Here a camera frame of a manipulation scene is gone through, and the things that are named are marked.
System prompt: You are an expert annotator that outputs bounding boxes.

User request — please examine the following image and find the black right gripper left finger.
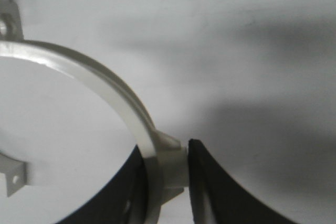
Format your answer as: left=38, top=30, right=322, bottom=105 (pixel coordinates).
left=59, top=146, right=148, bottom=224

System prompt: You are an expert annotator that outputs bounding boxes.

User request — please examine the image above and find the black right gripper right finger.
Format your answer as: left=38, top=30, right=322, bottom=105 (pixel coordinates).
left=188, top=139, right=293, bottom=223

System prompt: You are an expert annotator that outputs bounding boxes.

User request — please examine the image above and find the white pipe clamp half with boss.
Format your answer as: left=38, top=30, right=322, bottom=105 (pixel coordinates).
left=0, top=154, right=26, bottom=197

